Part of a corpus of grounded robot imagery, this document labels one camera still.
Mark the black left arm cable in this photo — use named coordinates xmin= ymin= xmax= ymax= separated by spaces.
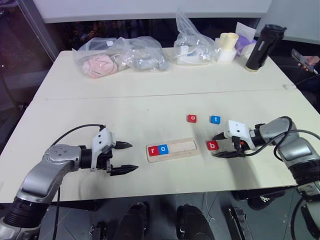
xmin=49 ymin=123 xmax=106 ymax=149

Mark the thin white cable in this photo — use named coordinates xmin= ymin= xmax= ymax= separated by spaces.
xmin=203 ymin=191 xmax=217 ymax=224

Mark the white background table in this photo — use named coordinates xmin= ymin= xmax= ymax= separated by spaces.
xmin=32 ymin=0 xmax=273 ymax=25

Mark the purple tissue pack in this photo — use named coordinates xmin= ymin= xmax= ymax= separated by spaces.
xmin=234 ymin=21 xmax=259 ymax=57

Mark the black tumbler bottle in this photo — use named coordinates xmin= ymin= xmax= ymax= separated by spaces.
xmin=244 ymin=23 xmax=288 ymax=74

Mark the black smartphone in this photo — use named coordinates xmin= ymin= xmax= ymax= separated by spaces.
xmin=290 ymin=48 xmax=320 ymax=76

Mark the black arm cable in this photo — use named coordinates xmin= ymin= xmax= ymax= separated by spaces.
xmin=232 ymin=116 xmax=320 ymax=163
xmin=49 ymin=123 xmax=106 ymax=149

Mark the red letter r block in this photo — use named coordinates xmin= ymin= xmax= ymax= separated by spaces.
xmin=147 ymin=145 xmax=160 ymax=157

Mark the blue letter o block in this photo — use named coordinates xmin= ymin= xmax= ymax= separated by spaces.
xmin=157 ymin=144 xmax=171 ymax=155

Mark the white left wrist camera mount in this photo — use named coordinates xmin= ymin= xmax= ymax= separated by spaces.
xmin=90 ymin=128 xmax=117 ymax=173

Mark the black ribbed floor bracket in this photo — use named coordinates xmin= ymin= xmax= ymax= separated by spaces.
xmin=228 ymin=206 xmax=249 ymax=240

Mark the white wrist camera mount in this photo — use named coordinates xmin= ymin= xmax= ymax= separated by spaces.
xmin=223 ymin=119 xmax=251 ymax=149
xmin=90 ymin=128 xmax=117 ymax=173

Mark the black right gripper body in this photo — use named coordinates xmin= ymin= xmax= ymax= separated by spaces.
xmin=231 ymin=135 xmax=248 ymax=154

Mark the black table foot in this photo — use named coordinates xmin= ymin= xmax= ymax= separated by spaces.
xmin=231 ymin=188 xmax=286 ymax=211

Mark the dark rounded shape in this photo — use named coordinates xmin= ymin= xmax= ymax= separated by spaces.
xmin=175 ymin=203 xmax=216 ymax=240
xmin=119 ymin=201 xmax=149 ymax=240

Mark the bystander hand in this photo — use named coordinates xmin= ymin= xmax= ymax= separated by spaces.
xmin=296 ymin=55 xmax=320 ymax=74

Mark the small black floor clamp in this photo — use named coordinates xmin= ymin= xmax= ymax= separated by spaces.
xmin=89 ymin=221 xmax=109 ymax=240

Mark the clear bag with soft toys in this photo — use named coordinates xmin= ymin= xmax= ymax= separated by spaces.
xmin=72 ymin=36 xmax=170 ymax=79

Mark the wooden letter tray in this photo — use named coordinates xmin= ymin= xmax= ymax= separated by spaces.
xmin=145 ymin=137 xmax=201 ymax=164

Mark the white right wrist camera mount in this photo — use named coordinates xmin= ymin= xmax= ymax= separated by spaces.
xmin=223 ymin=119 xmax=251 ymax=149

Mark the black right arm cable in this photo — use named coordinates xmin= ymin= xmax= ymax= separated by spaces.
xmin=232 ymin=116 xmax=320 ymax=163

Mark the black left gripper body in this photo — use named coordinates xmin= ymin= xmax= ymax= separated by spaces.
xmin=95 ymin=141 xmax=119 ymax=176

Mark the clear bag with white parts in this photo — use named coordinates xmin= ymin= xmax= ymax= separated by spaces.
xmin=173 ymin=6 xmax=221 ymax=66

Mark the thin black hanging cable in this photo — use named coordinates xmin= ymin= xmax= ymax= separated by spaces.
xmin=55 ymin=183 xmax=63 ymax=240

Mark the red letter b block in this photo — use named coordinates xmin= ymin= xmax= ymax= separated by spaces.
xmin=206 ymin=140 xmax=220 ymax=152

